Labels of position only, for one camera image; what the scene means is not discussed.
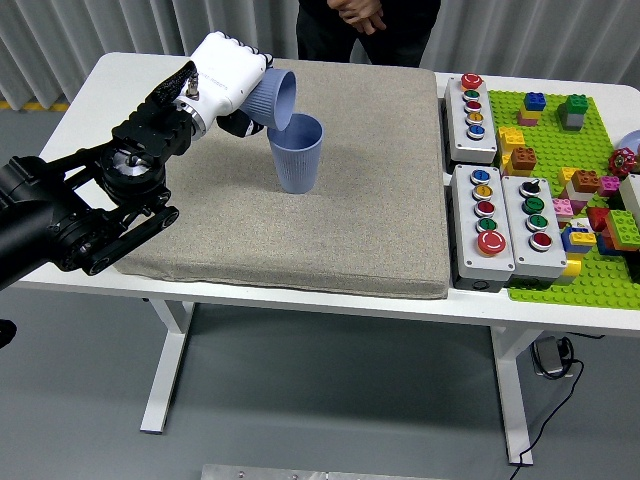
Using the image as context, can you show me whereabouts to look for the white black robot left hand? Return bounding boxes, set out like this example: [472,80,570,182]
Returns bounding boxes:
[175,31,275,140]

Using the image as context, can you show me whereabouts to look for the person's left hand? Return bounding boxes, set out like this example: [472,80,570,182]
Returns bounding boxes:
[344,0,387,36]

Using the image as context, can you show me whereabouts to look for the blue ribbed plastic cup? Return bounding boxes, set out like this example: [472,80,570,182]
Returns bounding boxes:
[239,68,298,133]
[268,113,325,195]

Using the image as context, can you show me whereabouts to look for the white pleated curtain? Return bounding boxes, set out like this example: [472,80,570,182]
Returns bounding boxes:
[0,0,640,114]

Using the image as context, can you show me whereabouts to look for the grey five-button control box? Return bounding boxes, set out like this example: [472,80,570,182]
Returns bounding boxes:
[443,73,500,165]
[449,163,516,293]

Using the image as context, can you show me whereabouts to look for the grey-brown fabric mat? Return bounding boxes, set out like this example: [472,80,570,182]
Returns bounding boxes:
[113,53,450,301]

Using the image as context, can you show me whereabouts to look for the orange toy brick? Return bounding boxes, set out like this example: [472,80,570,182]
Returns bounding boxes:
[508,146,538,175]
[569,169,601,194]

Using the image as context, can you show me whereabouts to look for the green studded baseplate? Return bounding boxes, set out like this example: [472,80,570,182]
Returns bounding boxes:
[487,89,640,310]

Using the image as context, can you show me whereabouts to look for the green toy brick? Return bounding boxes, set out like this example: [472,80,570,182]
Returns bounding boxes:
[604,209,640,251]
[557,94,591,119]

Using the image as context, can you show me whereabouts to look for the grey four-button control box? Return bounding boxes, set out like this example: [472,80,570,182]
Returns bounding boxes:
[500,174,569,290]

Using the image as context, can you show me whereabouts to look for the white toy brick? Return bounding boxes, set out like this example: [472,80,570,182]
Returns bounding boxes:
[564,182,594,204]

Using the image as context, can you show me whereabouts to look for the grey bowl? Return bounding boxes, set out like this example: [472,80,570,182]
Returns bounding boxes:
[617,129,640,161]

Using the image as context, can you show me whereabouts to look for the red valve wheel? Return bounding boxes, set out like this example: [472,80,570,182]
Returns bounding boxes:
[608,148,637,177]

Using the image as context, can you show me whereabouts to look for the red toy brick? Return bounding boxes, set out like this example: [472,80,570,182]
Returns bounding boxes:
[585,206,612,231]

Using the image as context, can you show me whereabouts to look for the white block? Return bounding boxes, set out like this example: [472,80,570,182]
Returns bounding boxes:
[618,173,640,226]

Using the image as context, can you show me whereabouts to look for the grey power adapter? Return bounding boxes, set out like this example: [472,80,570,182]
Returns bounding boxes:
[530,337,574,379]

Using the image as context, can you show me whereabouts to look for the black floor cable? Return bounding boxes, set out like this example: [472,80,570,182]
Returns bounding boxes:
[514,339,585,469]

